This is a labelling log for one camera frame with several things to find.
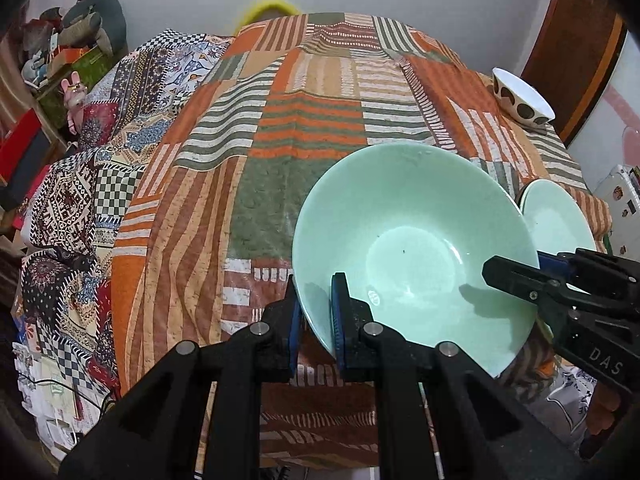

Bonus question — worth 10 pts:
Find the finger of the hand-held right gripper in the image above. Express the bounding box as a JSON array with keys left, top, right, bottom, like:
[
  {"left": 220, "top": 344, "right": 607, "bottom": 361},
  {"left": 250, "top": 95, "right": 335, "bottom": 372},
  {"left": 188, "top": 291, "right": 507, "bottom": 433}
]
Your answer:
[
  {"left": 537, "top": 247, "right": 626, "bottom": 293},
  {"left": 482, "top": 254, "right": 577, "bottom": 307}
]

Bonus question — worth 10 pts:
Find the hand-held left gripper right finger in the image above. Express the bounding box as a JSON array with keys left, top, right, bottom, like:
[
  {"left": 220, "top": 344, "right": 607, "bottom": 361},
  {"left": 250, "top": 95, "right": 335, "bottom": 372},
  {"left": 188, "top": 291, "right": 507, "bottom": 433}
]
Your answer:
[{"left": 330, "top": 272, "right": 586, "bottom": 480}]

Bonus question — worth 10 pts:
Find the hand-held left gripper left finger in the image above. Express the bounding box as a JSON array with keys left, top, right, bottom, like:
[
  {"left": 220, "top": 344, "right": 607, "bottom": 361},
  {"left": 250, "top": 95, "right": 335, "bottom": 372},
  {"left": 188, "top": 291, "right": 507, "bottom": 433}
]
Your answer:
[{"left": 57, "top": 275, "right": 304, "bottom": 480}]

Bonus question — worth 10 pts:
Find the green plate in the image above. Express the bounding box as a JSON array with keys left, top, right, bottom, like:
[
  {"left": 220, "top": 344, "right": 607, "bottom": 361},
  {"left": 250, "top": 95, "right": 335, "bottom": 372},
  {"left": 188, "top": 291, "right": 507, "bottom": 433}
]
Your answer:
[{"left": 517, "top": 178, "right": 598, "bottom": 296}]

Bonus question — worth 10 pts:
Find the green bowl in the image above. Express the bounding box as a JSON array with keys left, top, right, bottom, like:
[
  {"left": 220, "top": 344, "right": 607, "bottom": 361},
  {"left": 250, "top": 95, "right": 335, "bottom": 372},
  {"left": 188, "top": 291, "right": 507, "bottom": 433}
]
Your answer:
[{"left": 292, "top": 141, "right": 542, "bottom": 378}]

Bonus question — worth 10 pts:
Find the person's right hand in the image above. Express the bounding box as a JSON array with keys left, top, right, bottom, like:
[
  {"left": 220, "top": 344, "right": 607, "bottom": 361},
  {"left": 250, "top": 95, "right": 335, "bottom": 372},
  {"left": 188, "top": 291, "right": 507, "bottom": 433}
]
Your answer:
[{"left": 587, "top": 387, "right": 622, "bottom": 437}]

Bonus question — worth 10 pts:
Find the white floral cloth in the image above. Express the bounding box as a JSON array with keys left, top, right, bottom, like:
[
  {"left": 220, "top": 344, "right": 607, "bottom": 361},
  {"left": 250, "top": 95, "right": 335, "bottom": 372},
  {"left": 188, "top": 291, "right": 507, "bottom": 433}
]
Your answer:
[{"left": 542, "top": 365, "right": 598, "bottom": 436}]

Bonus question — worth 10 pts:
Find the white fridge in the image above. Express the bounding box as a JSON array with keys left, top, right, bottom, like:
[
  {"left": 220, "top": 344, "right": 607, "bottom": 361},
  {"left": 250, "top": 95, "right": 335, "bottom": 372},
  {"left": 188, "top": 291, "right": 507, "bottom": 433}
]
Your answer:
[{"left": 592, "top": 164, "right": 640, "bottom": 261}]

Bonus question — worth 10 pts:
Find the white brown-spotted bowl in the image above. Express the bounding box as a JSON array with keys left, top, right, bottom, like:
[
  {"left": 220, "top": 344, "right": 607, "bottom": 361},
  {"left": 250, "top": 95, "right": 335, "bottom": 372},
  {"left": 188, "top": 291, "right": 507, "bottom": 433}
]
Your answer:
[{"left": 491, "top": 67, "right": 557, "bottom": 128}]

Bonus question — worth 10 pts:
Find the orange striped patchwork tablecloth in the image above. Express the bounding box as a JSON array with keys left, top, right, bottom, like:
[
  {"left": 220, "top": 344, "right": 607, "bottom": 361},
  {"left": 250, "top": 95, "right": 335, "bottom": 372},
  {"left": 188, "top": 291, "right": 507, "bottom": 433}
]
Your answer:
[{"left": 111, "top": 12, "right": 613, "bottom": 468}]

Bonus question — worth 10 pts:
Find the brown wooden door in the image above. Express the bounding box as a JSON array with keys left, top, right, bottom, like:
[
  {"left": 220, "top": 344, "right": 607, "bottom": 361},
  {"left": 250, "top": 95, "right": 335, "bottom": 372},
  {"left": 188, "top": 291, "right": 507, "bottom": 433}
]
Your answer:
[{"left": 520, "top": 0, "right": 628, "bottom": 148}]

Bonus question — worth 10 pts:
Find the patterned patchwork blanket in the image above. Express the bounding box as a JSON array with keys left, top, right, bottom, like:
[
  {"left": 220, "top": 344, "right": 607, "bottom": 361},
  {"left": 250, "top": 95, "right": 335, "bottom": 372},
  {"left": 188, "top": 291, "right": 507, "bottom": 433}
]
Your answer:
[{"left": 12, "top": 30, "right": 236, "bottom": 411}]

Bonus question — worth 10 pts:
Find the dark blue box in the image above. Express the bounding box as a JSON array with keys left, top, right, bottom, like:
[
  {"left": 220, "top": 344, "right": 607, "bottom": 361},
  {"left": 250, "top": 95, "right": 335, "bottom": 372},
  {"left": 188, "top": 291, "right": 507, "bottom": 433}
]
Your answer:
[{"left": 0, "top": 135, "right": 53, "bottom": 211}]

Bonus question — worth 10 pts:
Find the yellow chair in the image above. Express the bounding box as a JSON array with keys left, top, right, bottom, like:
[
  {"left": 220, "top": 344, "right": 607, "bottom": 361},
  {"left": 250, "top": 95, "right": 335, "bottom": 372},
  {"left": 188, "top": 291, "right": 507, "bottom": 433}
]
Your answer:
[{"left": 235, "top": 0, "right": 301, "bottom": 36}]

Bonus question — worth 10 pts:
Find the pink bunny toy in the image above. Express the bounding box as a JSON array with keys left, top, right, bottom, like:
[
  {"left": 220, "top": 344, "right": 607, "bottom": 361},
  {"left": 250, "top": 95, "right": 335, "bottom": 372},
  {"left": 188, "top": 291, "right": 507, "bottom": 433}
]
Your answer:
[{"left": 61, "top": 71, "right": 90, "bottom": 136}]

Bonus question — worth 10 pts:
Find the red box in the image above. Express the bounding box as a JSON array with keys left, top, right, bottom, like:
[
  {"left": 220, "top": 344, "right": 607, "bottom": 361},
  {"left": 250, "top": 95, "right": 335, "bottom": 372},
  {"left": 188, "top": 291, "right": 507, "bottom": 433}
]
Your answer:
[{"left": 0, "top": 109, "right": 46, "bottom": 181}]

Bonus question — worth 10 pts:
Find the green box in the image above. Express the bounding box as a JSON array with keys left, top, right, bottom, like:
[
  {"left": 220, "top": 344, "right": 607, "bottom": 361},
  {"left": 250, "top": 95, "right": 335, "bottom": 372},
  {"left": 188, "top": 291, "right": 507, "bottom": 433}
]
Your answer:
[{"left": 37, "top": 45, "right": 103, "bottom": 126}]

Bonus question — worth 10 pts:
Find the grey stuffed toy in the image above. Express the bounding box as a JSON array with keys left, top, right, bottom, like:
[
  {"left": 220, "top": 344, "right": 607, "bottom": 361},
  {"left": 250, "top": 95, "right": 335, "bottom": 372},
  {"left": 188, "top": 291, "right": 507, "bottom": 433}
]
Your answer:
[{"left": 52, "top": 0, "right": 128, "bottom": 56}]

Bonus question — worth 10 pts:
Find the black floor cable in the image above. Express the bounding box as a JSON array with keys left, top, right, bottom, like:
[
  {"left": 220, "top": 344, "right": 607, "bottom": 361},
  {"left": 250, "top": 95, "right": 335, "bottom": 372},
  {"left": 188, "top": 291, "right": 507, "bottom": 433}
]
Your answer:
[{"left": 20, "top": 377, "right": 118, "bottom": 441}]

